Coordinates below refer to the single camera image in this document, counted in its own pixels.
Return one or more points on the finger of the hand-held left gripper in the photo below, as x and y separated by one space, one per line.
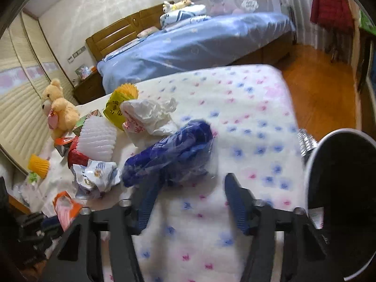
36 226

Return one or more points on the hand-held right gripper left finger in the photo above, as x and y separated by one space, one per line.
145 208

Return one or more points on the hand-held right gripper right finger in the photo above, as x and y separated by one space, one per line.
237 204

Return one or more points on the orange snack packet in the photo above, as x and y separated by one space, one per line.
63 208

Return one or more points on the blue plastic bag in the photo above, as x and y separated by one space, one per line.
176 149

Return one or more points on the red foil wrapper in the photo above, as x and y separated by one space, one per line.
76 155

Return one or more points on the white round trash bin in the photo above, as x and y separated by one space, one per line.
337 188

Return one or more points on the yellow snack packet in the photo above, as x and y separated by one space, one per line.
113 108

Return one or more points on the clear plastic wrapper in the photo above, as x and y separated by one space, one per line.
29 194

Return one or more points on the crumpled white wrapper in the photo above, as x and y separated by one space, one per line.
97 176

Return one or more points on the yellow spiky ball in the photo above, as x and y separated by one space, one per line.
38 164

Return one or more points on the white foam fruit net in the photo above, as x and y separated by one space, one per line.
97 138

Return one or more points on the silver foil packet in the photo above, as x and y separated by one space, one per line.
307 142

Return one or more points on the white plastic bag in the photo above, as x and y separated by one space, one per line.
147 114

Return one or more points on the green printed carton box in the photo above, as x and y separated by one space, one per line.
83 121

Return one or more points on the yellow foam fruit net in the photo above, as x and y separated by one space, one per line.
129 89

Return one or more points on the tan teddy bear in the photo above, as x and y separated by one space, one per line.
61 108

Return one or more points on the wooden nightstand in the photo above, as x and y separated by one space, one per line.
88 89

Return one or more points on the sliding wardrobe doors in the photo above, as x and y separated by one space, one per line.
20 94

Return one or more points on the bed with blue sheet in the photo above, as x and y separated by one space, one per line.
205 41

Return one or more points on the small pink pillow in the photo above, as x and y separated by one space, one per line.
147 31

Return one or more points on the wooden headboard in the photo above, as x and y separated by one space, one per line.
117 32

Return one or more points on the dark wooden coat rack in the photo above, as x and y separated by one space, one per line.
335 47

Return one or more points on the black glass cabinet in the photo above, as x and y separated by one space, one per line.
365 64

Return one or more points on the folded white blue quilt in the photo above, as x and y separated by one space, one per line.
182 14

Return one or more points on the yellow white plush toys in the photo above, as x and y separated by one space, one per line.
177 5

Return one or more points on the red puffer jacket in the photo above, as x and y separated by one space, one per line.
332 6

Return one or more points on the stack of green boxes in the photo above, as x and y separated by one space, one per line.
368 22

